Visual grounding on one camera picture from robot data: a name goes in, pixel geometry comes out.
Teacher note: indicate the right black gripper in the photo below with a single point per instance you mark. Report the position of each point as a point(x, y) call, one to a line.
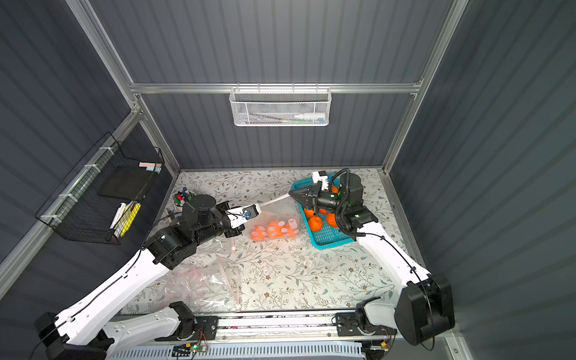
point(313, 198)

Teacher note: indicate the orange from cluster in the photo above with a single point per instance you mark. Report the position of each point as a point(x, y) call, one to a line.
point(330, 219)

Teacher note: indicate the clear pink-dotted zip-top bag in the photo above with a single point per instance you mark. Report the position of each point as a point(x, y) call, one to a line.
point(206, 282)

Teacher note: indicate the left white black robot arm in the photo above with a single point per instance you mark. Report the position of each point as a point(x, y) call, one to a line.
point(86, 329)

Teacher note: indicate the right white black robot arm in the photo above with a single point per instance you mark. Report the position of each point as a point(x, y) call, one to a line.
point(424, 307)

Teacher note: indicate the pink pen cup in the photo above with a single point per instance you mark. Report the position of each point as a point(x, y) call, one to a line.
point(180, 198)

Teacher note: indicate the teal plastic basket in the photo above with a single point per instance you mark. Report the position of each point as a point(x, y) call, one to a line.
point(326, 237)

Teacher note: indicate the yellow marker in basket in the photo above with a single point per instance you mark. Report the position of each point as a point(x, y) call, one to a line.
point(126, 218)

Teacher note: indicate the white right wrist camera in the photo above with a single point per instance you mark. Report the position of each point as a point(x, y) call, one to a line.
point(321, 177)

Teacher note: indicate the white wire wall basket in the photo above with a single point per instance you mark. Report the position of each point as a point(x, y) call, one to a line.
point(279, 108)

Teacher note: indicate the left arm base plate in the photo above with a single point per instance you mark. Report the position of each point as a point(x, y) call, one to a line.
point(202, 328)

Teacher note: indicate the black wire wall basket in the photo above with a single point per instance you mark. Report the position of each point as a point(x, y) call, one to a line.
point(87, 209)

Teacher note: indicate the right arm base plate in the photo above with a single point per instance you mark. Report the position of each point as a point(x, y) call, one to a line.
point(349, 324)

